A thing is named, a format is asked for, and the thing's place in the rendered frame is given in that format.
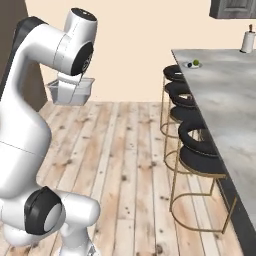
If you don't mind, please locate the black stool with gold frame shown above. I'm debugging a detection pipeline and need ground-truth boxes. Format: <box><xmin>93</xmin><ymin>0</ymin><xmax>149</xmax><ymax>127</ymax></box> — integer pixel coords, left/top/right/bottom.
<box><xmin>159</xmin><ymin>64</ymin><xmax>186</xmax><ymax>139</ymax></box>
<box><xmin>162</xmin><ymin>81</ymin><xmax>203</xmax><ymax>175</ymax></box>
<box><xmin>168</xmin><ymin>119</ymin><xmax>239</xmax><ymax>235</ymax></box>

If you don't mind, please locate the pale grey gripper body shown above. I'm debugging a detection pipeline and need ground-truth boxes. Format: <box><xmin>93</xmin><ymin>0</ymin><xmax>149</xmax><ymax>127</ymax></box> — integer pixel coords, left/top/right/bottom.
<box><xmin>56</xmin><ymin>71</ymin><xmax>84</xmax><ymax>105</ymax></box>

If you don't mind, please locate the dark brown tall cabinet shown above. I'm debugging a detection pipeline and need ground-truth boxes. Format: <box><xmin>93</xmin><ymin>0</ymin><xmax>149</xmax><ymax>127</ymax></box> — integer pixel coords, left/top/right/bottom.
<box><xmin>0</xmin><ymin>0</ymin><xmax>48</xmax><ymax>113</ymax></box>

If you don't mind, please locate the white paper towel roll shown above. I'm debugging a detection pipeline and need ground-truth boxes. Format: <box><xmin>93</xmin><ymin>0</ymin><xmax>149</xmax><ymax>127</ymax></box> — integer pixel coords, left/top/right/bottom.
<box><xmin>239</xmin><ymin>23</ymin><xmax>256</xmax><ymax>55</ymax></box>

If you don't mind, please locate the grey wall cabinet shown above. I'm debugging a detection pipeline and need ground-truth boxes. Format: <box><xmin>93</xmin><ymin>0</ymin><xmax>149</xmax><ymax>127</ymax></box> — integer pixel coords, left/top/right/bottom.
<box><xmin>208</xmin><ymin>0</ymin><xmax>256</xmax><ymax>20</ymax></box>

